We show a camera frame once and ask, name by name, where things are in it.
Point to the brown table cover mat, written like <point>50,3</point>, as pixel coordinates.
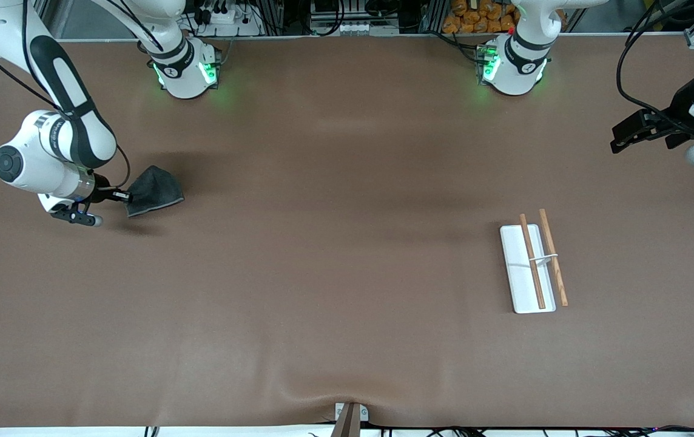
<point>347,243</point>

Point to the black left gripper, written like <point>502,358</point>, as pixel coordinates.
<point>679,108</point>

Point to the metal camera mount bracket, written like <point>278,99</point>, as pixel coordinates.
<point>350,422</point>

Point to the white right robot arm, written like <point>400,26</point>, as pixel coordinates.
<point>50,145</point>

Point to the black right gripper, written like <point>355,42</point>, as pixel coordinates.
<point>102,189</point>

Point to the grey towel with purple side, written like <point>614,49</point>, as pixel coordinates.
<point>156,191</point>

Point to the orange lumpy objects pile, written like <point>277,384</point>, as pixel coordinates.
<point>468,18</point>

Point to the white power strip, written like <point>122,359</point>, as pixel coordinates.
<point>244,27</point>

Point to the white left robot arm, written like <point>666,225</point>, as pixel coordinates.
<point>517,73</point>

